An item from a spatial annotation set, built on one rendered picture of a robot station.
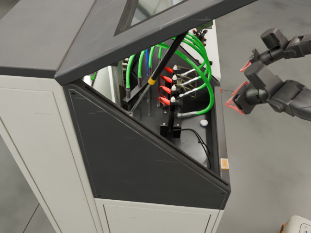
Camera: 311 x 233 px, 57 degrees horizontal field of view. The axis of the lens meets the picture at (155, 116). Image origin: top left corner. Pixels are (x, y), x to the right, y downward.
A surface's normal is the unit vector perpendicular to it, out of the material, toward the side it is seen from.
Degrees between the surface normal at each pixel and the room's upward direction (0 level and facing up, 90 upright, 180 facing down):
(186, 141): 0
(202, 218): 90
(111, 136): 90
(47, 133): 90
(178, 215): 90
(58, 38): 0
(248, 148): 0
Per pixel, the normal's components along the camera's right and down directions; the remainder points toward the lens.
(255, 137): 0.01, -0.70
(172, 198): -0.09, 0.71
